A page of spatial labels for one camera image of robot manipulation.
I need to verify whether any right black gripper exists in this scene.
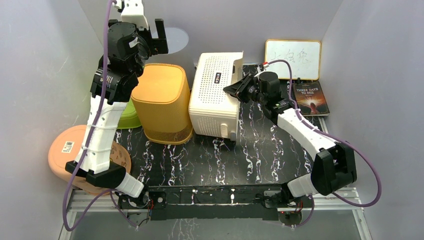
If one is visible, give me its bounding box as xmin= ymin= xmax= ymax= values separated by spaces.
xmin=224 ymin=74 xmax=267 ymax=106

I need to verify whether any grey plastic bucket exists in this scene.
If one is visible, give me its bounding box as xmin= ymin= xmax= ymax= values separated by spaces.
xmin=164 ymin=27 xmax=189 ymax=54

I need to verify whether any cream perforated laundry basket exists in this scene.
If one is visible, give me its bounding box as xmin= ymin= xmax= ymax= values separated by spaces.
xmin=188 ymin=52 xmax=244 ymax=142

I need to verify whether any yellow slatted plastic basket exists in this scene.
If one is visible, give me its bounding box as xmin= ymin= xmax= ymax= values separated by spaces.
xmin=130 ymin=63 xmax=193 ymax=145

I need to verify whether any green plastic tub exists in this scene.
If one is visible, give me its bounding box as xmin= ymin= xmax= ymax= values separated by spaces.
xmin=117 ymin=99 xmax=142 ymax=130

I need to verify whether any orange plastic bucket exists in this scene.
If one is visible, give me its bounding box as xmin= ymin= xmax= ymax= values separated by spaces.
xmin=47 ymin=124 xmax=132 ymax=182

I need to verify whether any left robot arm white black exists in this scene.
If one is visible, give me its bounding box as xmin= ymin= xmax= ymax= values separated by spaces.
xmin=65 ymin=18 xmax=168 ymax=208

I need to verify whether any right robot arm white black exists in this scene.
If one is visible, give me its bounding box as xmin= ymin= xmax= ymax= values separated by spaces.
xmin=223 ymin=71 xmax=357 ymax=207

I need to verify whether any yellow framed whiteboard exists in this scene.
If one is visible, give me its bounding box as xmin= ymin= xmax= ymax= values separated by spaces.
xmin=264 ymin=39 xmax=322 ymax=81

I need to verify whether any dark paperback book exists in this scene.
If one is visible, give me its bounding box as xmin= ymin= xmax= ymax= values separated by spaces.
xmin=293 ymin=80 xmax=330 ymax=117

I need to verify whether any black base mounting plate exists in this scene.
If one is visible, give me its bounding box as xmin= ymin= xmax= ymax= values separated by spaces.
xmin=118 ymin=183 xmax=312 ymax=221

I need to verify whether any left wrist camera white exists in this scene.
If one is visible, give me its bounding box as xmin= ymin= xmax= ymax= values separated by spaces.
xmin=112 ymin=0 xmax=149 ymax=30

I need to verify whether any aluminium frame rail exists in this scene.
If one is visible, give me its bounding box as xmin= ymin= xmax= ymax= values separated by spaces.
xmin=58 ymin=187 xmax=372 ymax=240

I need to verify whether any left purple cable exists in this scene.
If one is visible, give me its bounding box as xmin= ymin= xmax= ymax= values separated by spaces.
xmin=62 ymin=0 xmax=140 ymax=233

